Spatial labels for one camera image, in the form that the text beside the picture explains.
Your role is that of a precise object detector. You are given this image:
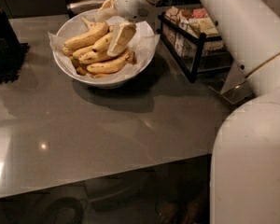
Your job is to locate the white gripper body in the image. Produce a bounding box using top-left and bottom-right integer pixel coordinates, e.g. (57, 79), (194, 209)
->
(115, 0), (153, 21)

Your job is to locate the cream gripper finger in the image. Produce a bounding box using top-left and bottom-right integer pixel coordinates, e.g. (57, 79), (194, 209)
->
(107, 21), (136, 57)
(94, 0), (118, 22)

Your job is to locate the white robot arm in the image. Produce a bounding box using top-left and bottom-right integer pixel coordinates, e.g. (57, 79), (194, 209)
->
(200, 0), (280, 224)

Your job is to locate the white paper bowl liner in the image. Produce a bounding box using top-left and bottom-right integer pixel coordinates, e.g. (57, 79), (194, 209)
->
(48, 15), (161, 84)

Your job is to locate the white ceramic bowl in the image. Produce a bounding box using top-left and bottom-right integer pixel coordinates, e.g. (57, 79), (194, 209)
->
(52, 8), (156, 90)

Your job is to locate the middle long yellow banana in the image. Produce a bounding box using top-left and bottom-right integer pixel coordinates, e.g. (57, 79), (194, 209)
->
(78, 50), (111, 64)

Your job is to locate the left short yellow banana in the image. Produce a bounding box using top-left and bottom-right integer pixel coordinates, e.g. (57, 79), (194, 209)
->
(73, 45), (92, 59)

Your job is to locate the silver metal cylinder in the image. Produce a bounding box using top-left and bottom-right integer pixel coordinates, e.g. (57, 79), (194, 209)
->
(66, 0), (105, 15)

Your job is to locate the pink snack packet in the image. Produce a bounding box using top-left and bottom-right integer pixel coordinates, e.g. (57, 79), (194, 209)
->
(193, 8), (208, 19)

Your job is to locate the cream snack packet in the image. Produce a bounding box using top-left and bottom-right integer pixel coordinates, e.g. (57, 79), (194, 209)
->
(197, 18), (219, 37)

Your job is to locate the black appliance on mat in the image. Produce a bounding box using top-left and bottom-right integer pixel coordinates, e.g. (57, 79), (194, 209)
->
(0, 8), (22, 75)

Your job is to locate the clear acrylic sign holder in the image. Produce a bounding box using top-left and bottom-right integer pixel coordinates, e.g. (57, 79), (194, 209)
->
(208, 63), (256, 105)

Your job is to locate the black wire snack rack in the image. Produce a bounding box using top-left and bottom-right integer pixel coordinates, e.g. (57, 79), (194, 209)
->
(158, 13), (232, 82)

